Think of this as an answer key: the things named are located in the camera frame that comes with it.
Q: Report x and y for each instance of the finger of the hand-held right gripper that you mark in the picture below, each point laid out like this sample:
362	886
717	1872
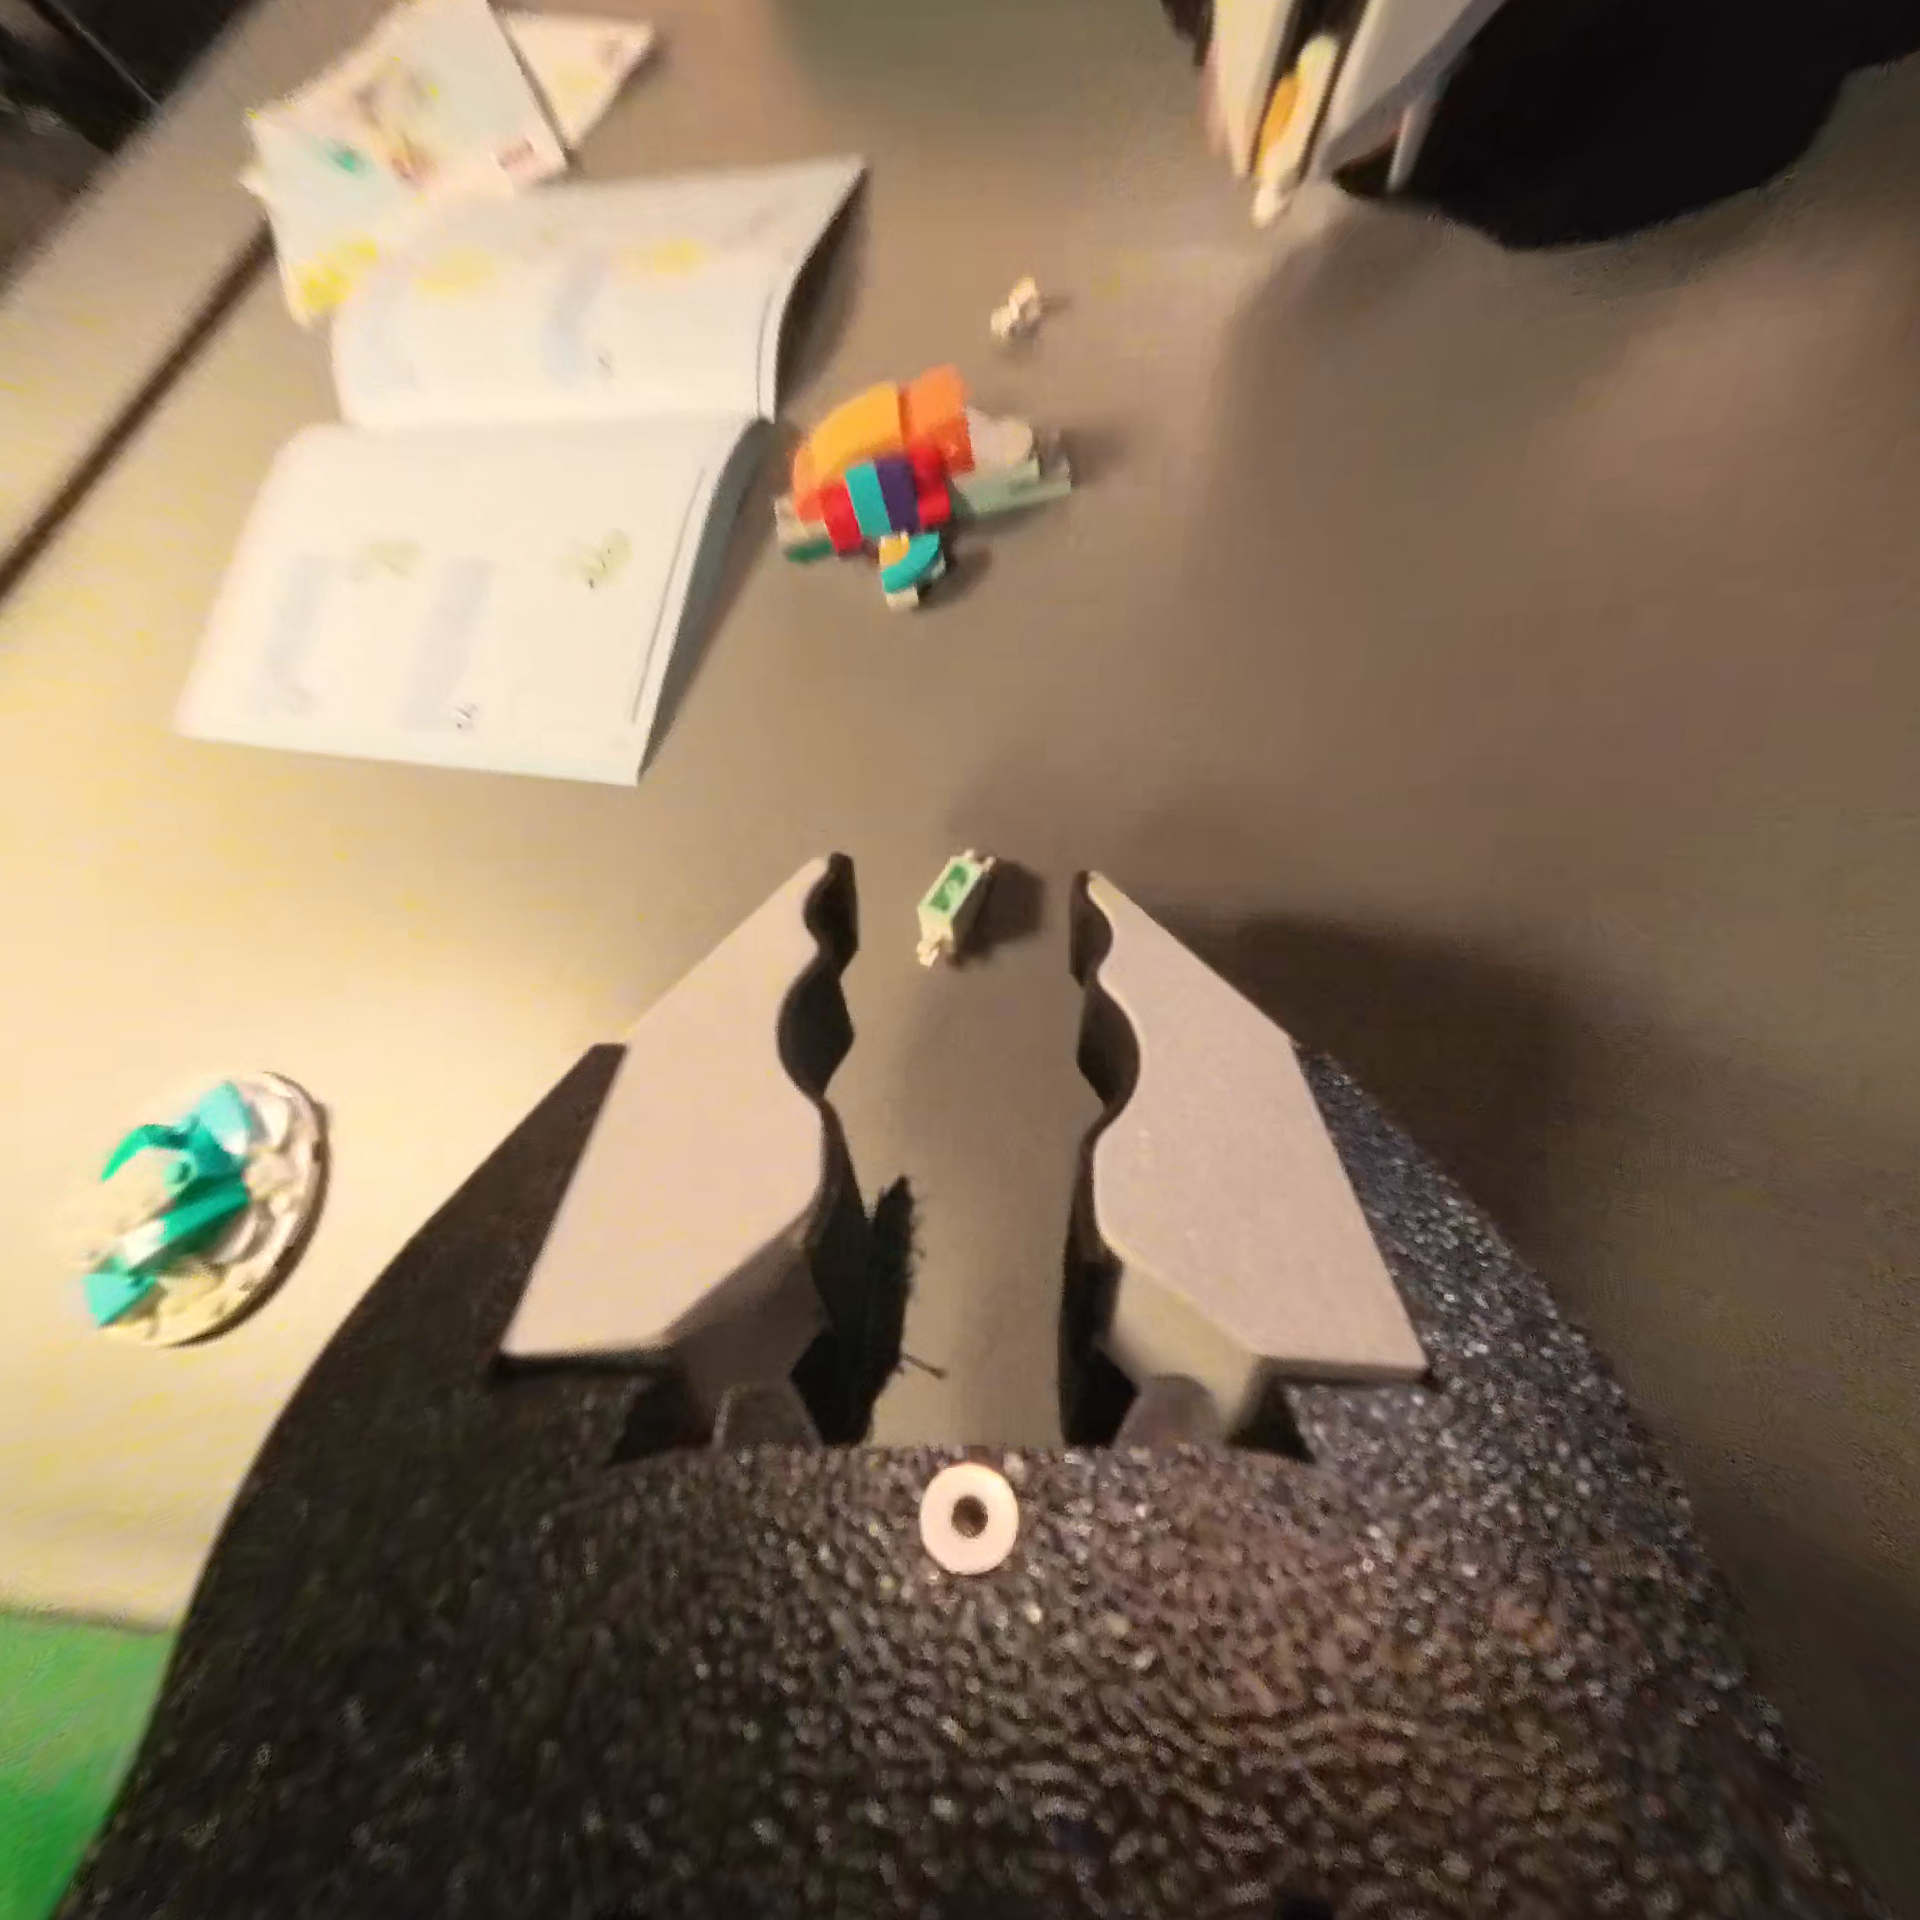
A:
1277	90
1403	66

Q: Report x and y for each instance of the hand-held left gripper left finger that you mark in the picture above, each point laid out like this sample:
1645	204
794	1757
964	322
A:
683	1170

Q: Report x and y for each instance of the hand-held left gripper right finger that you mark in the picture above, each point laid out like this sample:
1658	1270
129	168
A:
1230	1185

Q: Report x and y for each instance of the small pale lego piece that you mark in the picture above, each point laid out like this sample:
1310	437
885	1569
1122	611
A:
954	901

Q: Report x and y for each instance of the tiny white lego piece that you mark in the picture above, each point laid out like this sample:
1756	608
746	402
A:
1021	308

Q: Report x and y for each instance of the teal lego build round plate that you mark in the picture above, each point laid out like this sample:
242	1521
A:
189	1201

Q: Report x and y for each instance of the colourful lego build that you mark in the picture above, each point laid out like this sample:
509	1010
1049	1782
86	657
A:
885	450

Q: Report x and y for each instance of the colourful printed lego leaflet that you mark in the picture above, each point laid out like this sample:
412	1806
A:
389	136

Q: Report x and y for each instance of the open instruction booklet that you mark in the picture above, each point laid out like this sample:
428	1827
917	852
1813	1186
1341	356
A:
452	598

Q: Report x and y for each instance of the white paper sheet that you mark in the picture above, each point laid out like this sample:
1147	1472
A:
586	59

